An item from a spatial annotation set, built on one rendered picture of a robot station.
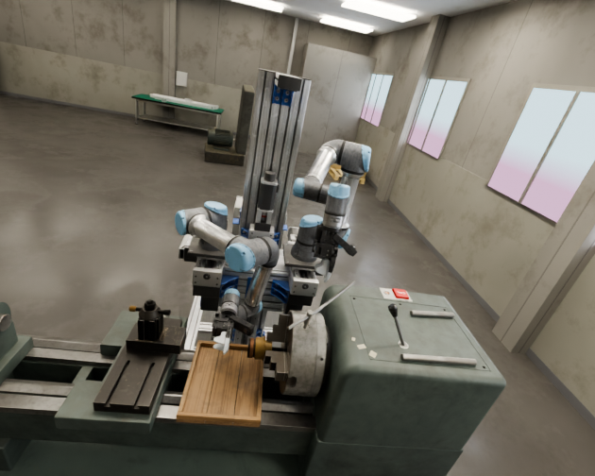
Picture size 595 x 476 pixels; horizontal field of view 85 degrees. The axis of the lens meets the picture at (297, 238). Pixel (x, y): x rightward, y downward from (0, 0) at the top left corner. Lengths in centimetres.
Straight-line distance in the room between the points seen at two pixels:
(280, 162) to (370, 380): 113
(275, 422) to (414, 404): 52
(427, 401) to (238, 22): 1009
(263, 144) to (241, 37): 890
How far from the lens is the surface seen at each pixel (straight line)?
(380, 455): 156
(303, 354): 121
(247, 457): 173
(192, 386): 147
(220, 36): 1059
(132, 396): 137
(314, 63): 973
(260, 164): 175
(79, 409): 143
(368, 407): 130
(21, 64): 1229
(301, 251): 175
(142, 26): 1099
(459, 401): 140
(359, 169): 159
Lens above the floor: 205
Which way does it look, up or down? 26 degrees down
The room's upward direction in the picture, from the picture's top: 12 degrees clockwise
